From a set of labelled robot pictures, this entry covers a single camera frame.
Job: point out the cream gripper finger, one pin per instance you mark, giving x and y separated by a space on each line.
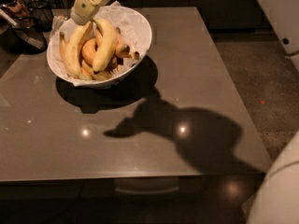
83 10

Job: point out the large top yellow banana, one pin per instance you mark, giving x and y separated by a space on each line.
108 45

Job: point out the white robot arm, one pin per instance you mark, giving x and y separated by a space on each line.
277 200

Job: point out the small far-left banana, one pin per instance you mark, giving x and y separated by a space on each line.
62 45

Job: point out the long left yellow banana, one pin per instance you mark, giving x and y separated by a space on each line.
73 50

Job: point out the white bowl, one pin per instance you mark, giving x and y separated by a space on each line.
135 30

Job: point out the banana with dark tip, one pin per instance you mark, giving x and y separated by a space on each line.
122 50

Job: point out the bottom small banana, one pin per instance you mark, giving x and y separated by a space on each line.
87 70

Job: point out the orange round fruit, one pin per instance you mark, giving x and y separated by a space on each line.
89 51

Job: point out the dark kitchen appliance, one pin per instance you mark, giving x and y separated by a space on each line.
19 19

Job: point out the dark wire basket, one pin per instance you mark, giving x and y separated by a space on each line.
41 12

